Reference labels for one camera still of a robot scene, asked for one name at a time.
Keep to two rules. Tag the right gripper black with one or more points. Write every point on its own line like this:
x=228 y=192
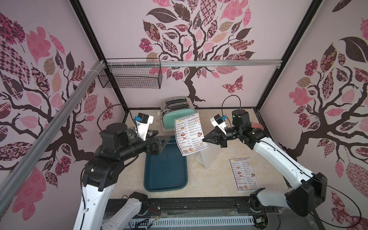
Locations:
x=224 y=138

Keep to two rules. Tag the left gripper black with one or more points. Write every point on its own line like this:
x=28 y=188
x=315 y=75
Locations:
x=157 y=149

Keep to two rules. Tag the white acrylic menu holder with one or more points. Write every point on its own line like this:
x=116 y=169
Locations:
x=207 y=156

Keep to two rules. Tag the new dim sum menu sheet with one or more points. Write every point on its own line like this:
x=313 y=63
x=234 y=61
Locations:
x=189 y=134

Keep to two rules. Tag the old menu sheet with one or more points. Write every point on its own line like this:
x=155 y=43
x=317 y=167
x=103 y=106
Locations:
x=244 y=175

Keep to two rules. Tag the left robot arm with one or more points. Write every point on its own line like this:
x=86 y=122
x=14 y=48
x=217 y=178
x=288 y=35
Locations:
x=100 y=175

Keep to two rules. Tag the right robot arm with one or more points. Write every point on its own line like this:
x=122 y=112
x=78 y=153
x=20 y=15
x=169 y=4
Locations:
x=308 y=190

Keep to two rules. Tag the dark teal plastic tray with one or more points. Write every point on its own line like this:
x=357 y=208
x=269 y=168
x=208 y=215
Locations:
x=167 y=171

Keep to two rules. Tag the pink plastic cup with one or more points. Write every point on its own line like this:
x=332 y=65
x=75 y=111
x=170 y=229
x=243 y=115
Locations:
x=257 y=125

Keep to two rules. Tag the mint green toaster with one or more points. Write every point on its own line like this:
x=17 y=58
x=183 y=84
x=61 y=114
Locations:
x=175 y=108

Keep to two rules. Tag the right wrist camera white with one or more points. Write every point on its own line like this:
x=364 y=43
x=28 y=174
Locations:
x=219 y=121

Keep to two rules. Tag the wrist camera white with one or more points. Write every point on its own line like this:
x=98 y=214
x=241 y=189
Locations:
x=143 y=121
x=219 y=121

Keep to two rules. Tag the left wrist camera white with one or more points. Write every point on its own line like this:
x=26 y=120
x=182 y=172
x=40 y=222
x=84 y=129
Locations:
x=143 y=121

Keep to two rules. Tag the black wire basket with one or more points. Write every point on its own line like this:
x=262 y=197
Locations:
x=132 y=73

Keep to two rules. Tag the aluminium rail back horizontal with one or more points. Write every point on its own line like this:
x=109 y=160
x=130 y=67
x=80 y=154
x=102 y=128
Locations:
x=222 y=63

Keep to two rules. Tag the white slotted cable duct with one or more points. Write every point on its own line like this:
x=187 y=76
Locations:
x=185 y=223

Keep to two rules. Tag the aluminium rail left diagonal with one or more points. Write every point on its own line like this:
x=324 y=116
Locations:
x=24 y=167

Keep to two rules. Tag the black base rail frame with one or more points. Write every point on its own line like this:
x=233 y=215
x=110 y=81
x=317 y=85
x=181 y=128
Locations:
x=272 y=218

